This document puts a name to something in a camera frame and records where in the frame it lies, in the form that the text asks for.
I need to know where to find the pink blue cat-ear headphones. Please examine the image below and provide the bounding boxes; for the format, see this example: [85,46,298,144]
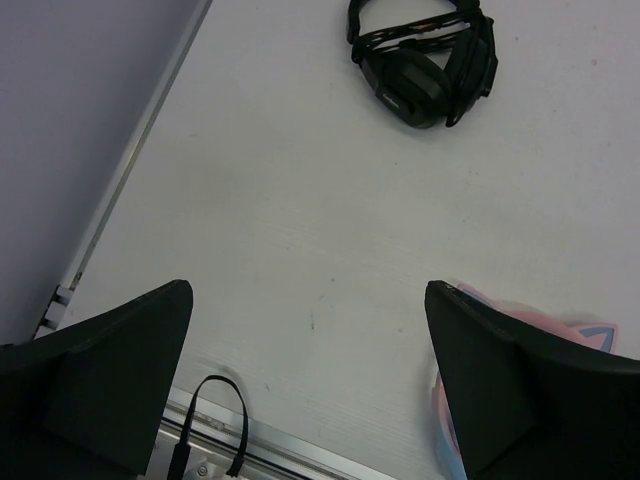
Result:
[431,281,618,479]

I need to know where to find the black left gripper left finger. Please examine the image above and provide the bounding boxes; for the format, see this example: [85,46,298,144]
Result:
[1,280,193,479]

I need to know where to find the black base cable loop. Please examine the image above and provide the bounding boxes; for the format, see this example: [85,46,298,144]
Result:
[167,374,250,480]

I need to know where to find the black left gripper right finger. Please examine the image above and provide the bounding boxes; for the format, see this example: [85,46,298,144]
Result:
[424,280,639,479]

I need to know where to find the aluminium table edge rail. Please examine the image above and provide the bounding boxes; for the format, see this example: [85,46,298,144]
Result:
[36,1,385,479]

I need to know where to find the black headphones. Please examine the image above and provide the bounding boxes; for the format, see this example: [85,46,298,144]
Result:
[346,1,499,129]

